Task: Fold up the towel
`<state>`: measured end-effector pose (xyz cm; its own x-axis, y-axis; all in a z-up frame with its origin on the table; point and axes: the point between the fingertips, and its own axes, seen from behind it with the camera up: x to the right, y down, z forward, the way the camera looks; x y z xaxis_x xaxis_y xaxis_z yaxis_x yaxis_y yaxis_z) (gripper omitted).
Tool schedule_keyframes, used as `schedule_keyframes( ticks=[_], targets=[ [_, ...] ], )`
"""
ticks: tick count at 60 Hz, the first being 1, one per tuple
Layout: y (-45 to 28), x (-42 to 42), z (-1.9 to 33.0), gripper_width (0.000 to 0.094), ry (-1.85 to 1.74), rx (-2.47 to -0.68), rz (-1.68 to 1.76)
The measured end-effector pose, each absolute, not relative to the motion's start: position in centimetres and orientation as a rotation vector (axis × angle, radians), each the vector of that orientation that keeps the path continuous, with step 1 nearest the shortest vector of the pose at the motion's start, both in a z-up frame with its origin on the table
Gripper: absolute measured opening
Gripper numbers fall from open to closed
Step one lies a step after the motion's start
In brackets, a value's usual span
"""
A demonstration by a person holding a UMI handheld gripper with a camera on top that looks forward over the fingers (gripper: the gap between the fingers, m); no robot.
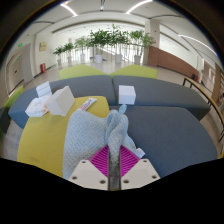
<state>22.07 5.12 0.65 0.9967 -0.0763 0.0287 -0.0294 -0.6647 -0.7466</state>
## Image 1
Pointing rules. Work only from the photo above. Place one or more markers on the row of potted plants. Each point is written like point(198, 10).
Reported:
point(103, 40)

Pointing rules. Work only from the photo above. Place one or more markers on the small white tube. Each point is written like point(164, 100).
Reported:
point(88, 104)

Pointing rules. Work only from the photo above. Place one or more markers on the green upholstered bench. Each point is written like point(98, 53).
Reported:
point(81, 71)
point(15, 96)
point(135, 71)

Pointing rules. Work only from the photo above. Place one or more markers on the green exit sign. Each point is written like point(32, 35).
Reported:
point(20, 44)

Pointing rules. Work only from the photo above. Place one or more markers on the light blue towel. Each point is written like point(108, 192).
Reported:
point(86, 133)

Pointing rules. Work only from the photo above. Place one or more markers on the framed wall picture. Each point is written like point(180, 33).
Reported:
point(43, 46)

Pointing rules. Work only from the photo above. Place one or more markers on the stack of white tissue packs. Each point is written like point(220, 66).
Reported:
point(43, 89)

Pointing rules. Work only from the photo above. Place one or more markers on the yellow upholstered bench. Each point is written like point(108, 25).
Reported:
point(43, 136)

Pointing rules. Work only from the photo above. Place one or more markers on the long grey upholstered bench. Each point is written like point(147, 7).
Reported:
point(83, 86)

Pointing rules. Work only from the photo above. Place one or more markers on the ceiling strip lights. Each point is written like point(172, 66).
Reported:
point(69, 9)

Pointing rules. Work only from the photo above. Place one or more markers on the flat white box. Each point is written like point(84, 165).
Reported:
point(60, 101)

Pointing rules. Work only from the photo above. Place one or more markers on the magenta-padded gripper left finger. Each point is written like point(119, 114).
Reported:
point(88, 173)

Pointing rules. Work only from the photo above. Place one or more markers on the red floor cabinet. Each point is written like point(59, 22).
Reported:
point(43, 68)

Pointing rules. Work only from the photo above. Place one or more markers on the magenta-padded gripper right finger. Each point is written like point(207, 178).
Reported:
point(141, 173)

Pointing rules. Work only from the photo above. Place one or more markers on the white cube box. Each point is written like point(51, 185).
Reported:
point(127, 95)

